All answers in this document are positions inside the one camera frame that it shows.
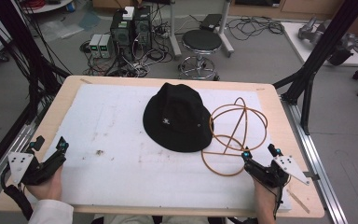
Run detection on flat black box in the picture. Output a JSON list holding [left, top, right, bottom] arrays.
[[199, 13, 224, 33]]

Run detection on round white table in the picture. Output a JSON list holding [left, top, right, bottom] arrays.
[[21, 0, 76, 15]]

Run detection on black metal frame stand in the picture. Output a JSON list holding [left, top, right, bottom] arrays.
[[272, 0, 358, 136]]

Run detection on person's right hand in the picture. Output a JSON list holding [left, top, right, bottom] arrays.
[[252, 175, 282, 213]]

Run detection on black computer tower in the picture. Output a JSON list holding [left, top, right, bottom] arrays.
[[109, 10, 137, 63], [132, 5, 154, 52]]

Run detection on aluminium rail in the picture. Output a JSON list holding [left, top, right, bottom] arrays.
[[0, 101, 51, 211], [280, 94, 350, 224]]

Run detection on person's left hand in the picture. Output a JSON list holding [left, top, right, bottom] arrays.
[[25, 164, 64, 202]]

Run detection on thin wooden stick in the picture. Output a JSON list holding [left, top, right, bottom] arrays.
[[286, 188, 311, 215]]

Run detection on white platform board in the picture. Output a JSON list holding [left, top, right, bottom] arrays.
[[281, 21, 358, 68]]

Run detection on tangle of floor cables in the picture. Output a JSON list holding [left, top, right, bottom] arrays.
[[225, 14, 286, 42]]

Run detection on thin black cable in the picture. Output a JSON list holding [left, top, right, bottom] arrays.
[[272, 174, 293, 220]]

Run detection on black bucket hat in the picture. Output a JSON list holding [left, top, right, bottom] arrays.
[[142, 82, 214, 153]]

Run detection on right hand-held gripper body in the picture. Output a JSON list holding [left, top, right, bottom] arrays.
[[243, 155, 311, 189]]

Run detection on clear plastic sheet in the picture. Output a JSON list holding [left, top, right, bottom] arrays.
[[38, 11, 103, 42]]

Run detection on black round stool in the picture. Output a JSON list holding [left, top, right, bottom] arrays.
[[177, 29, 224, 81]]

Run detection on white foam mat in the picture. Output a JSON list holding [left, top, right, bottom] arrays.
[[37, 83, 293, 215]]

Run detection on small white box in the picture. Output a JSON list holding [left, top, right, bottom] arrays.
[[121, 6, 136, 21]]

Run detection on tan wire hat stand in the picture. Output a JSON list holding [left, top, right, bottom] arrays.
[[200, 96, 269, 177]]

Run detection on black metal frame with cables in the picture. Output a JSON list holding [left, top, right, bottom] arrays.
[[0, 0, 74, 129]]

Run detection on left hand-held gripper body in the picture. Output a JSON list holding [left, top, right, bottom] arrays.
[[7, 151, 67, 187]]

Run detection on thick black sleeved cable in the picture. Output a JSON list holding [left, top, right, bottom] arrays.
[[0, 164, 34, 221]]

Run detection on grey power supply unit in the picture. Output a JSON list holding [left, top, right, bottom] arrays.
[[88, 34, 103, 59], [98, 34, 115, 59]]

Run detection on white table legs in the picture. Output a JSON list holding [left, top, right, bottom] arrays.
[[167, 0, 235, 59]]

